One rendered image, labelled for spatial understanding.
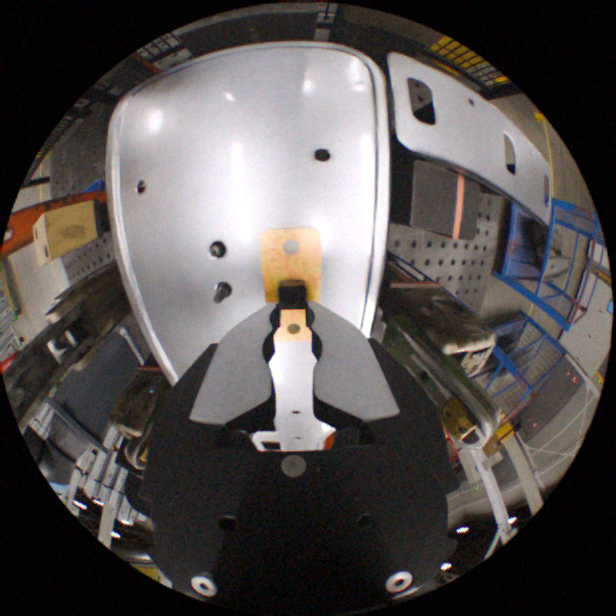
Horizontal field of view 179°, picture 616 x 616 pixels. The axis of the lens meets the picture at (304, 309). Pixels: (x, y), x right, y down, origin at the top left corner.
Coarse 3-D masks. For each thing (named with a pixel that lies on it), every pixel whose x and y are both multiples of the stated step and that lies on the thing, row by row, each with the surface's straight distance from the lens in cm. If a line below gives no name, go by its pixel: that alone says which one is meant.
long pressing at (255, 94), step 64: (192, 64) 20; (256, 64) 17; (320, 64) 17; (128, 128) 20; (192, 128) 16; (256, 128) 14; (320, 128) 14; (384, 128) 16; (128, 192) 18; (192, 192) 14; (256, 192) 13; (320, 192) 13; (384, 192) 14; (128, 256) 19; (192, 256) 15; (256, 256) 13; (384, 256) 15; (192, 320) 17; (320, 448) 40
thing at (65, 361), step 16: (64, 320) 20; (48, 336) 19; (80, 336) 22; (32, 352) 19; (48, 352) 21; (64, 352) 22; (80, 352) 20; (16, 368) 19; (32, 368) 21; (48, 368) 21; (64, 368) 20; (16, 384) 21; (32, 384) 21; (48, 384) 20; (16, 400) 21; (32, 400) 20; (16, 416) 22; (32, 416) 21
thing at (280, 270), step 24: (264, 240) 12; (312, 240) 12; (264, 264) 13; (288, 264) 13; (312, 264) 13; (264, 288) 13; (288, 288) 12; (312, 288) 13; (288, 312) 14; (288, 336) 15
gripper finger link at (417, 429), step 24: (384, 360) 8; (408, 384) 8; (408, 408) 7; (432, 408) 7; (360, 432) 7; (384, 432) 6; (408, 432) 7; (432, 432) 7; (432, 456) 7; (456, 480) 7
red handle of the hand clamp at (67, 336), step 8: (64, 328) 20; (72, 328) 20; (56, 336) 21; (64, 336) 20; (72, 336) 20; (48, 344) 22; (56, 344) 21; (64, 344) 21; (72, 344) 20; (16, 352) 28; (56, 352) 22; (8, 360) 29
